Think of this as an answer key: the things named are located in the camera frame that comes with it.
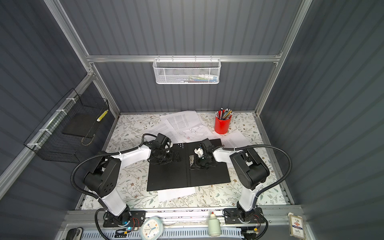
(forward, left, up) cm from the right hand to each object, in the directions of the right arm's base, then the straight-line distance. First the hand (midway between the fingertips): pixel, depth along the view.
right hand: (193, 168), depth 91 cm
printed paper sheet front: (-16, +13, +1) cm, 21 cm away
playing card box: (-29, -49, +1) cm, 57 cm away
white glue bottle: (-30, -10, +8) cm, 33 cm away
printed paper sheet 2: (+21, -28, 0) cm, 35 cm away
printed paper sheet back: (+40, +8, +1) cm, 41 cm away
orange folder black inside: (-4, +9, 0) cm, 10 cm away
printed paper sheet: (+32, +21, 0) cm, 38 cm away
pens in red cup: (+34, -21, +13) cm, 42 cm away
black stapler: (-33, +53, +5) cm, 63 cm away
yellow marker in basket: (+19, +50, +29) cm, 61 cm away
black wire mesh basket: (+5, +61, +31) cm, 68 cm away
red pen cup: (+30, -20, +4) cm, 36 cm away
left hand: (+4, +12, +3) cm, 13 cm away
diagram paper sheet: (+27, -2, 0) cm, 27 cm away
